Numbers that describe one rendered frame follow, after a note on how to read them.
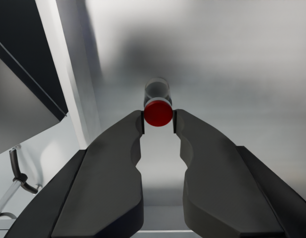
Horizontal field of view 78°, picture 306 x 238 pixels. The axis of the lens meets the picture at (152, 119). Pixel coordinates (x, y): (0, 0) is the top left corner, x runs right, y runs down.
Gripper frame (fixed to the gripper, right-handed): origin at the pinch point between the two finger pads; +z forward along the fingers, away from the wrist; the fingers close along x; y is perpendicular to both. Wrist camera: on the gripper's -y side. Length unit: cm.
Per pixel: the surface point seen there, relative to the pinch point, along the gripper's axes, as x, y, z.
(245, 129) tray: 9.0, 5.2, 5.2
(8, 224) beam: -82, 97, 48
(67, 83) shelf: -8.0, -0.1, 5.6
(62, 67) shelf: -8.1, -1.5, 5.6
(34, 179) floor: -99, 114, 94
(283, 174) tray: 15.2, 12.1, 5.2
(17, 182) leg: -96, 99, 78
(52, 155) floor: -76, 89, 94
